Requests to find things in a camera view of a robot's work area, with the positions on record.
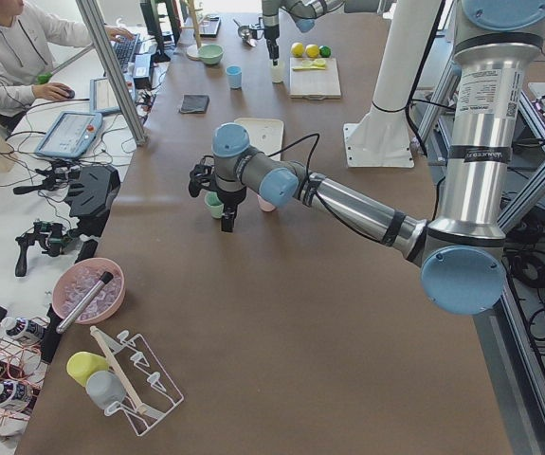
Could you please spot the green bowl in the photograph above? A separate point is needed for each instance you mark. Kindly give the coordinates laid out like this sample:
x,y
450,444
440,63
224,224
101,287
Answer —
x,y
210,54

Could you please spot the seated person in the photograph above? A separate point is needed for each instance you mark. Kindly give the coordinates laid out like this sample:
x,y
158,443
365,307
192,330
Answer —
x,y
26,32

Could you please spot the yellow cup on rack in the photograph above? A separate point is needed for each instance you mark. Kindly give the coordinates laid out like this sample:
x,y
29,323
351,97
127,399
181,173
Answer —
x,y
81,365

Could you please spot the wooden cup stand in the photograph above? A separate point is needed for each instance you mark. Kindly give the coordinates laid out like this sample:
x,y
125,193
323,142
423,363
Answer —
x,y
191,26

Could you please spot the grey cup on rack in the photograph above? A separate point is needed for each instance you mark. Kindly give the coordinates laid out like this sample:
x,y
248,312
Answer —
x,y
104,388

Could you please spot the teach pendant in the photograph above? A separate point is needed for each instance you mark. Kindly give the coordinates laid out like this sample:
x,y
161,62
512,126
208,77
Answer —
x,y
102,98
70,135

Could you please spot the cream rabbit tray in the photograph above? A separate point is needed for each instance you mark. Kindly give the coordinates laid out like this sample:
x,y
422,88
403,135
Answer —
x,y
266,134

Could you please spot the pink plastic cup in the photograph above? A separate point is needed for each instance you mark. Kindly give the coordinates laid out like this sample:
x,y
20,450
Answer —
x,y
265,205

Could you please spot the metal ice scoop handle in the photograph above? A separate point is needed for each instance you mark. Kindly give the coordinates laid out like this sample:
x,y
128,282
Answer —
x,y
103,280

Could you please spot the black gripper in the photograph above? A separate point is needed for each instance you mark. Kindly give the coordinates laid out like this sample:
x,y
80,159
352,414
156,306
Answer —
x,y
270,33
231,197

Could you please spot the yellow plastic knife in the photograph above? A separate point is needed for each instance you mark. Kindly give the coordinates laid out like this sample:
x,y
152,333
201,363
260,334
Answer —
x,y
308,68

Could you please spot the white wire cup rack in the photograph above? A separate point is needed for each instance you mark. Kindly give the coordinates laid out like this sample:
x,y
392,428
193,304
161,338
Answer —
x,y
151,394

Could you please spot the grey folded cloth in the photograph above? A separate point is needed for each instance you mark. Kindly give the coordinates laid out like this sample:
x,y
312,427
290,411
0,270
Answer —
x,y
194,104

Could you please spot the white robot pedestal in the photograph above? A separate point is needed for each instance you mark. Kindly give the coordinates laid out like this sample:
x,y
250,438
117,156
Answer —
x,y
381,138

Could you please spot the lower whole lemon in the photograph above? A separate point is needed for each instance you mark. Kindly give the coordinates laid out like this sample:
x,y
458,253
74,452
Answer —
x,y
312,51

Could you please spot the aluminium frame post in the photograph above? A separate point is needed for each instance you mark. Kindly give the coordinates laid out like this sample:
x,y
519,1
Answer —
x,y
93,20

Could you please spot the metal scoop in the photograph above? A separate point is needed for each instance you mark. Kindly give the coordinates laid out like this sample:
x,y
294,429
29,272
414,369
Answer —
x,y
246,34

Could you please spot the far teach pendant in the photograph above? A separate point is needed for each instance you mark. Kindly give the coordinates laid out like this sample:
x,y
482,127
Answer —
x,y
102,98

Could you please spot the near teach pendant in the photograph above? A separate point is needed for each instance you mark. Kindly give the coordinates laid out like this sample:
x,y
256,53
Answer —
x,y
70,135

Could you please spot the wooden cutting board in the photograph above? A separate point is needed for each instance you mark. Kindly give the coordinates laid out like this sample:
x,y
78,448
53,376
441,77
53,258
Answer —
x,y
315,85

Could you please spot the blue plastic cup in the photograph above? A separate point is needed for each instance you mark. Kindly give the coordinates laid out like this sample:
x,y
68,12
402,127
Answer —
x,y
234,76

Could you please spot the whole lemon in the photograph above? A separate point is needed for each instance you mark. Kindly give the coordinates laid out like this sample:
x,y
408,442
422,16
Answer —
x,y
297,49
312,51

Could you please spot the black keyboard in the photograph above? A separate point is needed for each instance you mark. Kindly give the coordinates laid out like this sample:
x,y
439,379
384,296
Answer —
x,y
125,50

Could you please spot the cream yellow plastic cup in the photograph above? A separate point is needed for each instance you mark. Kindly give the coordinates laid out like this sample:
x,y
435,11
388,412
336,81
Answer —
x,y
276,70

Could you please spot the green lime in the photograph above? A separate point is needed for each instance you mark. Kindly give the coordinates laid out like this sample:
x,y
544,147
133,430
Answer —
x,y
325,51

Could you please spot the green plastic cup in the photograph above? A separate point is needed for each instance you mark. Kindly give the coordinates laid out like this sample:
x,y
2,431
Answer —
x,y
214,205

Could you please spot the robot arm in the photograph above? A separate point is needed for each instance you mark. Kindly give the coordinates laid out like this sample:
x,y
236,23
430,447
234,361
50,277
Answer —
x,y
459,251
303,13

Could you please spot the upper whole lemon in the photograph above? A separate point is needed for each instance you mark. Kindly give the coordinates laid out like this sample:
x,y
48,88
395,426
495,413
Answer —
x,y
297,49

